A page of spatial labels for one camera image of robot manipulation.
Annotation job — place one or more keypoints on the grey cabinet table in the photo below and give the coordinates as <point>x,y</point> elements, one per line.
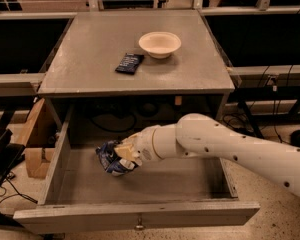
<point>95,43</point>

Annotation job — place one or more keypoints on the brass drawer knob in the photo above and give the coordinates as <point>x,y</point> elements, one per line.
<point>139,226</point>

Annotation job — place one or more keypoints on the blue chip bag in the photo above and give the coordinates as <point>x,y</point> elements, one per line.
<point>110,160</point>

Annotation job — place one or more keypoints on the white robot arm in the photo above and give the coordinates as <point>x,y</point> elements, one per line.
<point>197,135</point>

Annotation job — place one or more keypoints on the dark blue snack packet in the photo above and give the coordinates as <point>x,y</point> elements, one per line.
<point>129,63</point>

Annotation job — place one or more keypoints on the open grey top drawer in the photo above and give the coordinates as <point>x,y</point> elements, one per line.
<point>79,195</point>

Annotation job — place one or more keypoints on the white bowl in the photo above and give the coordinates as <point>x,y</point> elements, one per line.
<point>160,45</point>

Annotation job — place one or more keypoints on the wooden block stand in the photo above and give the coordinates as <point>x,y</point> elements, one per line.
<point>38,137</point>

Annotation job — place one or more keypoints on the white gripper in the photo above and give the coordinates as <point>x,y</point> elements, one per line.
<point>145,145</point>

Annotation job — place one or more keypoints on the black equipment left edge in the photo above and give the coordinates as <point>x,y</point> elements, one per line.
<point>9,153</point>

